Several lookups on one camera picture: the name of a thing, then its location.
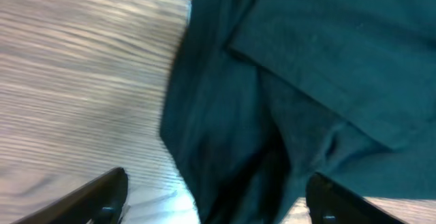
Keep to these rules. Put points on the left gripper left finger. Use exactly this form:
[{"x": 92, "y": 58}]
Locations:
[{"x": 100, "y": 201}]

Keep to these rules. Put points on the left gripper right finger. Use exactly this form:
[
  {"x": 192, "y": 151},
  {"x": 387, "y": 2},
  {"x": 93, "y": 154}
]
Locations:
[{"x": 330, "y": 203}]

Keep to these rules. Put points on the black t-shirt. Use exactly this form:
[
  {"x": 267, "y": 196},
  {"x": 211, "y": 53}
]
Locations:
[{"x": 265, "y": 93}]

